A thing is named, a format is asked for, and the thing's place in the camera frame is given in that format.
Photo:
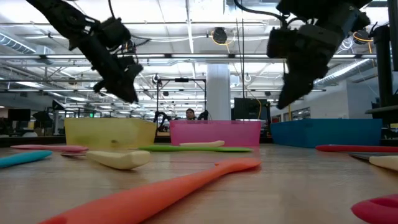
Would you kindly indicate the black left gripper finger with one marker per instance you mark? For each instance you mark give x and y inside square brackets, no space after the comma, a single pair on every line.
[130,90]
[119,90]

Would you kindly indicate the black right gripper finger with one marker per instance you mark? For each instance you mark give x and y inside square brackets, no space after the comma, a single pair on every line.
[300,88]
[287,90]

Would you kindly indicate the red plastic spoon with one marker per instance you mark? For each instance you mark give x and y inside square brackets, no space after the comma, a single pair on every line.
[354,148]

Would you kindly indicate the pink silicone spatula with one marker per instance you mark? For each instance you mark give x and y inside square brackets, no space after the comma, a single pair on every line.
[49,148]

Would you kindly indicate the green silicone spatula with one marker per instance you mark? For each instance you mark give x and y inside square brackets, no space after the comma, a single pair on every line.
[217,149]

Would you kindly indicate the orange rounded silicone spatula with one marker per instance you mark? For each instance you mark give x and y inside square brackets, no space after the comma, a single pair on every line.
[155,193]

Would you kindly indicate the blue silicone spatula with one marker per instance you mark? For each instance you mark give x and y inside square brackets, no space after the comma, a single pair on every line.
[21,158]

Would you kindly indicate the red silicone spatula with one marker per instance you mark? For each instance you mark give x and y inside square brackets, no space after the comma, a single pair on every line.
[359,211]

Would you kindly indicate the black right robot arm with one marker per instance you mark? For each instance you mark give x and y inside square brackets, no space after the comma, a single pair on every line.
[326,12]

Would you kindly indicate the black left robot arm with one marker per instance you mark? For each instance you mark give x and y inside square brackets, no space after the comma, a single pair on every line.
[59,15]

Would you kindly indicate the black background monitor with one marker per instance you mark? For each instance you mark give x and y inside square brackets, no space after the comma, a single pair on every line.
[248,109]

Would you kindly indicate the yellow translucent plastic bin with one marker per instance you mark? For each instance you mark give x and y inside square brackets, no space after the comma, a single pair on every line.
[109,132]

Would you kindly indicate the blue plastic bin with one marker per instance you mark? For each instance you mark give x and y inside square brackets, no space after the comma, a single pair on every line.
[326,132]

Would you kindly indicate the person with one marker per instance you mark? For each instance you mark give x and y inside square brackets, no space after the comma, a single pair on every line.
[190,114]

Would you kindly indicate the white building column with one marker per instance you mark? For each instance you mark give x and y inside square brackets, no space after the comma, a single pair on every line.
[218,93]

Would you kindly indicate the pink translucent plastic bin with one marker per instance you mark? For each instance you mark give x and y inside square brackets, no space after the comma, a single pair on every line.
[233,133]

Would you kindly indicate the long ceiling light bar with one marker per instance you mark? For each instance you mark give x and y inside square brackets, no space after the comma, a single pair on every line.
[199,56]

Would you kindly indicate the large grey desk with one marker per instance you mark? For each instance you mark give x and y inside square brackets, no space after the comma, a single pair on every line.
[385,113]

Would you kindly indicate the black background screen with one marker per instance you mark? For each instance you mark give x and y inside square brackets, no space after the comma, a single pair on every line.
[18,114]

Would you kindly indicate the silver ceiling duct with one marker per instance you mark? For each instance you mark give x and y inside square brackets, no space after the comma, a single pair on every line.
[342,73]
[15,45]

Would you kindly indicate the black background frame rig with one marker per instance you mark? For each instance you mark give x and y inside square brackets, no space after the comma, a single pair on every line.
[181,80]

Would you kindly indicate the black metal rig frame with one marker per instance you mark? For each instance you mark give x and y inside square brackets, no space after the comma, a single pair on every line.
[31,140]

